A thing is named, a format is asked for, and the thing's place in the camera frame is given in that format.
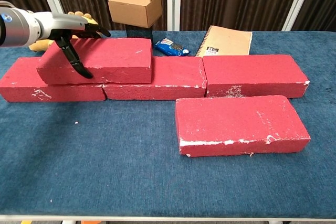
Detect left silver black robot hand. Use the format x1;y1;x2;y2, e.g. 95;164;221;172
34;11;111;79

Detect red foam brick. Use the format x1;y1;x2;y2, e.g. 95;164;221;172
175;94;311;158
0;56;107;103
36;37;153;86
202;54;310;99
102;56;208;101

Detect yellow plush toy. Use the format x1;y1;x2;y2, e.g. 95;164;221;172
28;10;99;51

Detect brown cardboard box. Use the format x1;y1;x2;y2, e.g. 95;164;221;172
107;0;162;28

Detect black mesh pen cup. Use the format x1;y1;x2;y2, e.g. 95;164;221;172
125;24;154;40

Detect blue cookie packet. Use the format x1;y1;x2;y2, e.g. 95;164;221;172
153;37;190;57

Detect kraft spiral notebook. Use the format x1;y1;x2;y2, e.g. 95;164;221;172
195;25;253;57

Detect blue table cloth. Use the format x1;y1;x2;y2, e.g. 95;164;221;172
0;29;336;219

